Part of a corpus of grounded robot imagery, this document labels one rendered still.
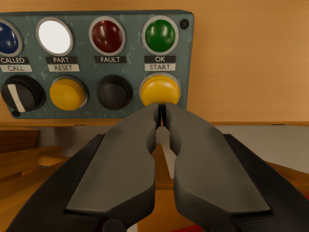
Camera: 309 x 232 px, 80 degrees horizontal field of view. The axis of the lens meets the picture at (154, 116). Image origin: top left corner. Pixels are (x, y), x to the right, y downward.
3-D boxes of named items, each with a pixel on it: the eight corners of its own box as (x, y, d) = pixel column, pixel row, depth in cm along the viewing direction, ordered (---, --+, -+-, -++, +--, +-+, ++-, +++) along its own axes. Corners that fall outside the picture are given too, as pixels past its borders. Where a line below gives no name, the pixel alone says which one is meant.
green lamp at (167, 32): (175, 54, 13) (178, 44, 12) (144, 54, 13) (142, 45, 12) (175, 28, 13) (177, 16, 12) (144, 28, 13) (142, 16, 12)
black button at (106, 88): (131, 105, 15) (129, 113, 14) (101, 106, 15) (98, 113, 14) (128, 77, 14) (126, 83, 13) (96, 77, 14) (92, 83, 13)
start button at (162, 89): (177, 107, 15) (179, 114, 14) (142, 107, 15) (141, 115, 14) (179, 72, 14) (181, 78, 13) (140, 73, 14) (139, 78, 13)
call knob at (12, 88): (47, 107, 15) (39, 114, 14) (16, 107, 15) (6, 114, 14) (37, 76, 14) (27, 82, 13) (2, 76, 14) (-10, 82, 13)
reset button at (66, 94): (88, 106, 15) (83, 113, 14) (59, 106, 15) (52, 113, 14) (82, 77, 14) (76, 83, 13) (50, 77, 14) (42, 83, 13)
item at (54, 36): (76, 55, 13) (66, 46, 12) (45, 55, 13) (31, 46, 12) (77, 29, 13) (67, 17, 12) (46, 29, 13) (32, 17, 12)
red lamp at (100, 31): (125, 54, 13) (122, 45, 12) (94, 55, 13) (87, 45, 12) (126, 28, 13) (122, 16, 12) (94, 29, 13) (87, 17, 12)
